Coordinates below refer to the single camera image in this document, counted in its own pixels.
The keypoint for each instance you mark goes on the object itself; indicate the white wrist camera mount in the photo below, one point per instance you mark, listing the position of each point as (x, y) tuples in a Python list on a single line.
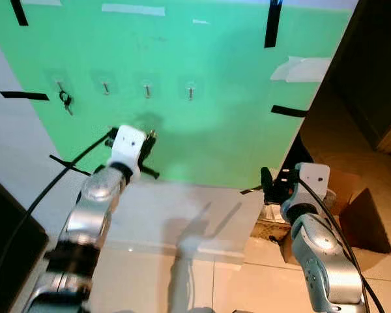
[(127, 147), (316, 177)]

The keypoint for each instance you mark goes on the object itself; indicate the small white tape strip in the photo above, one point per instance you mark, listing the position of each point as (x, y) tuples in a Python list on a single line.
[(201, 21)]

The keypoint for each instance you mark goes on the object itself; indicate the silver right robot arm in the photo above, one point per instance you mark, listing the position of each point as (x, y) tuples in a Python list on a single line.
[(322, 261)]

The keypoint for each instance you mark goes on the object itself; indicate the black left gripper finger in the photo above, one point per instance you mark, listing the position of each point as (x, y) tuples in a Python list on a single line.
[(152, 137), (151, 171)]

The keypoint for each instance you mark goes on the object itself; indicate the green backdrop sheet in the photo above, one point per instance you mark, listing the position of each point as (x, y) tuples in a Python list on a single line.
[(215, 130)]

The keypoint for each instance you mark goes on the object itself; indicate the brown cardboard box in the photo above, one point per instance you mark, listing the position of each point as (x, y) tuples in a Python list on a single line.
[(365, 228)]

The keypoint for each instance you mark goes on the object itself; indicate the long white tape strip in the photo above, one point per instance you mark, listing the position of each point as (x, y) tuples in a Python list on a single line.
[(133, 9)]

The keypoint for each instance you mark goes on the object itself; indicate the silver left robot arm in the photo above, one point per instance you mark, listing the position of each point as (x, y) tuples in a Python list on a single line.
[(91, 215)]

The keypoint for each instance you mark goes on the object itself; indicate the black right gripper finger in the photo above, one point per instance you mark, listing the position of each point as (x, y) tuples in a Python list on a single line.
[(267, 186), (287, 171)]

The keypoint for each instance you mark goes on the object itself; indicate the clear adhesive metal hook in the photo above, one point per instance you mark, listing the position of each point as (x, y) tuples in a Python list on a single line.
[(105, 87), (190, 93), (59, 83), (147, 90)]

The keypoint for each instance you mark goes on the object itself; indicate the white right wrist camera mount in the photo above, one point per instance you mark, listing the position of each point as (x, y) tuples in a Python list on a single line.
[(316, 177)]

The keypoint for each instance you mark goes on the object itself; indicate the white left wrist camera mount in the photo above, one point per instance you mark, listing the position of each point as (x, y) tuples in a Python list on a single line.
[(127, 147)]

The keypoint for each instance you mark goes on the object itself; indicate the dark wooden door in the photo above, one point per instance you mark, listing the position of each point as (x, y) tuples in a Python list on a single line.
[(371, 65)]

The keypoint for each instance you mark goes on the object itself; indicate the white crumpled paper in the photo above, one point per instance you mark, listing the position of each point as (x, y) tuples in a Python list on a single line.
[(303, 70)]

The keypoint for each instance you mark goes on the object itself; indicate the black glossy cabinet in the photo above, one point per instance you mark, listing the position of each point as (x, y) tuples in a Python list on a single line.
[(26, 261)]

